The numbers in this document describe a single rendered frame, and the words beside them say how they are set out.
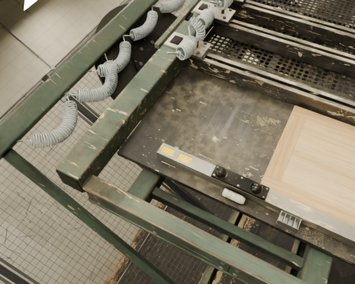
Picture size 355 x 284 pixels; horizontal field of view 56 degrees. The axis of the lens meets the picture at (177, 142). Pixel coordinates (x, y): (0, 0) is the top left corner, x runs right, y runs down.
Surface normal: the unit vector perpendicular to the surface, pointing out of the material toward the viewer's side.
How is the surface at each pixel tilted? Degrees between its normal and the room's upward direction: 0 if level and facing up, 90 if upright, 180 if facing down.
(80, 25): 90
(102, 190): 55
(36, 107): 90
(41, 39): 90
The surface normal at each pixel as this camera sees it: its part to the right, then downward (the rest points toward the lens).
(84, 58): 0.50, -0.25
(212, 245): 0.00, -0.58
